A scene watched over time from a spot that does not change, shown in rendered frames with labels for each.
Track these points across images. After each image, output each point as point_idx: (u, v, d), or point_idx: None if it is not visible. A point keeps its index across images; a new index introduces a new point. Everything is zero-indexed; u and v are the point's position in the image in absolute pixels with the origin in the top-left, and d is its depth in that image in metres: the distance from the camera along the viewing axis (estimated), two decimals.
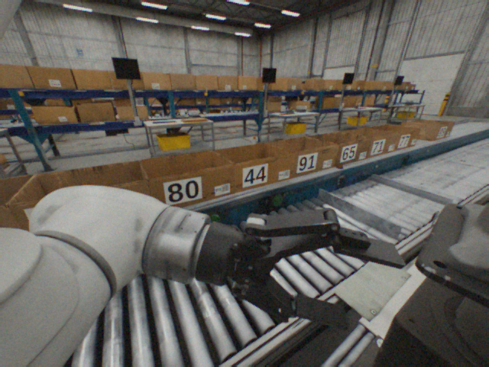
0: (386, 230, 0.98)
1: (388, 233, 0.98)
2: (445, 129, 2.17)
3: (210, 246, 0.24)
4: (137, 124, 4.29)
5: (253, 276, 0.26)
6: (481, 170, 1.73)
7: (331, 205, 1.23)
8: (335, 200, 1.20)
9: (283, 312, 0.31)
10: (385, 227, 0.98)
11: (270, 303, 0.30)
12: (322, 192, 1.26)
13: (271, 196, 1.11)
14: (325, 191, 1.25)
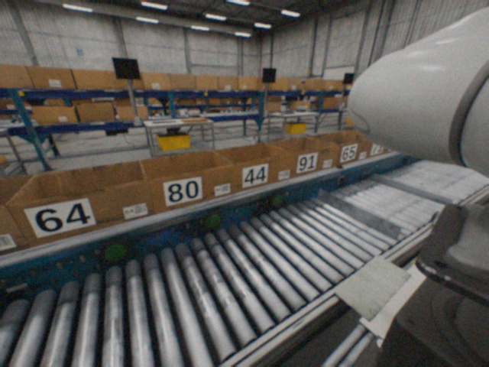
0: (386, 230, 0.98)
1: (388, 233, 0.98)
2: None
3: None
4: (137, 124, 4.29)
5: None
6: None
7: (331, 205, 1.23)
8: (335, 200, 1.20)
9: None
10: (385, 227, 0.98)
11: None
12: (322, 192, 1.26)
13: (271, 196, 1.11)
14: (325, 191, 1.25)
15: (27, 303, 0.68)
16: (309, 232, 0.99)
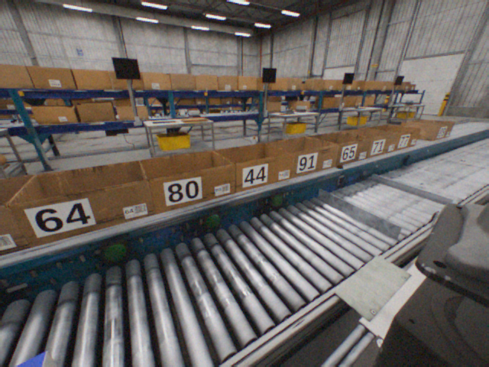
0: (386, 230, 0.98)
1: (388, 233, 0.98)
2: (445, 129, 2.17)
3: None
4: (137, 124, 4.29)
5: None
6: (481, 170, 1.73)
7: (331, 205, 1.23)
8: (335, 200, 1.20)
9: None
10: (385, 227, 0.98)
11: None
12: (322, 192, 1.26)
13: (271, 196, 1.11)
14: (325, 191, 1.25)
15: (27, 303, 0.68)
16: (309, 232, 0.99)
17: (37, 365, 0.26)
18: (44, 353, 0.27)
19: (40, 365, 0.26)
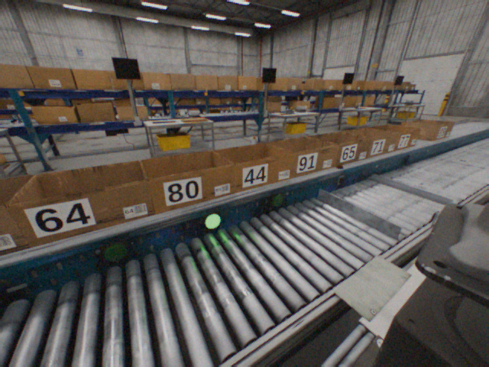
0: (386, 230, 0.98)
1: (388, 233, 0.98)
2: (445, 129, 2.17)
3: None
4: (137, 124, 4.29)
5: None
6: (481, 170, 1.73)
7: (331, 205, 1.23)
8: (335, 200, 1.20)
9: None
10: (385, 227, 0.98)
11: None
12: (322, 192, 1.26)
13: (271, 196, 1.11)
14: (325, 191, 1.25)
15: (27, 303, 0.68)
16: (309, 232, 0.99)
17: None
18: None
19: None
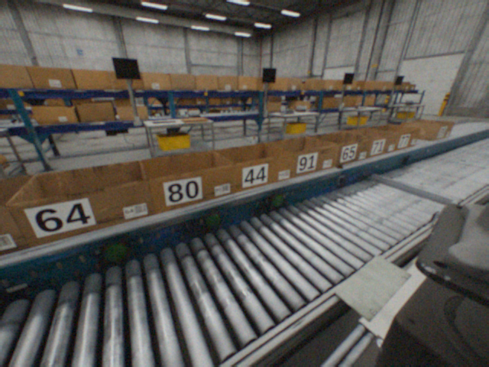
0: None
1: None
2: (445, 129, 2.17)
3: None
4: (137, 124, 4.29)
5: None
6: (481, 170, 1.73)
7: None
8: None
9: None
10: None
11: None
12: (321, 201, 1.29)
13: (271, 196, 1.11)
14: (324, 200, 1.27)
15: (27, 303, 0.68)
16: (309, 232, 0.99)
17: None
18: None
19: None
